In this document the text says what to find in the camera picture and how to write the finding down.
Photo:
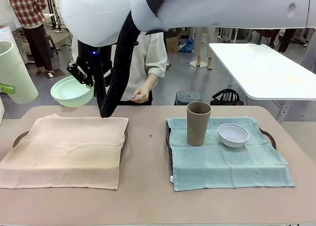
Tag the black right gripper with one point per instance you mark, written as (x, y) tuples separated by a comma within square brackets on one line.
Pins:
[(85, 55)]

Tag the tall pale green cup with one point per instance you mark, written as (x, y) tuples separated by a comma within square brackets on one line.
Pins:
[(19, 75)]

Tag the pale green bowl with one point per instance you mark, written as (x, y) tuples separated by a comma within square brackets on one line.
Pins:
[(71, 97)]

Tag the teal cloth mat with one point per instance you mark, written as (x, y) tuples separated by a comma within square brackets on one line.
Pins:
[(222, 166)]

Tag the person's left forearm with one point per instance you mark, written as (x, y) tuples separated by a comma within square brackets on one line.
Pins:
[(151, 82)]

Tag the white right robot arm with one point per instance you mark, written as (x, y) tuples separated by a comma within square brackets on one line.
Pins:
[(209, 6)]

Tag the peach cloth mat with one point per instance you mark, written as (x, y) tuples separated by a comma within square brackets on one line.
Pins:
[(61, 156)]

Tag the person's left hand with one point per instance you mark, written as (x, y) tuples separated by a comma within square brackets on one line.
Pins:
[(141, 96)]

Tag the white cabinet edge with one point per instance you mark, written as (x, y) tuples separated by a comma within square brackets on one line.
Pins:
[(1, 109)]

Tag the person in cream sweater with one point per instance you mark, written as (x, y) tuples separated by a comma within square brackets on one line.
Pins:
[(150, 55)]

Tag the person in red plaid shirt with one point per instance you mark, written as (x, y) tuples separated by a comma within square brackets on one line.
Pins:
[(27, 6)]

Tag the cardboard box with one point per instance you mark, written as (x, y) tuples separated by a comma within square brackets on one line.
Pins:
[(172, 44)]

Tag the grey round stool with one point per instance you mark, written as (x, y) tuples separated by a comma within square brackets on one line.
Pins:
[(188, 97)]

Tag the blue plastic bag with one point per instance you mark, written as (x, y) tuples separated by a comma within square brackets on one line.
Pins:
[(188, 46)]

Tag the mannequin with beige legs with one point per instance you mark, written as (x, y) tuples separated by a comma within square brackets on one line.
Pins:
[(198, 45)]

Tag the tall taupe cup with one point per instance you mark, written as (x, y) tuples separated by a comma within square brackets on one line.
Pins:
[(197, 127)]

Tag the black handbag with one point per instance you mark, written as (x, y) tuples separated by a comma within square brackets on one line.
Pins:
[(227, 98)]

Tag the white bowl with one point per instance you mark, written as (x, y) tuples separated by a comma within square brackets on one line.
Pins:
[(233, 137)]

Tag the white table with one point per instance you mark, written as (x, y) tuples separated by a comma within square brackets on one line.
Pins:
[(266, 70)]

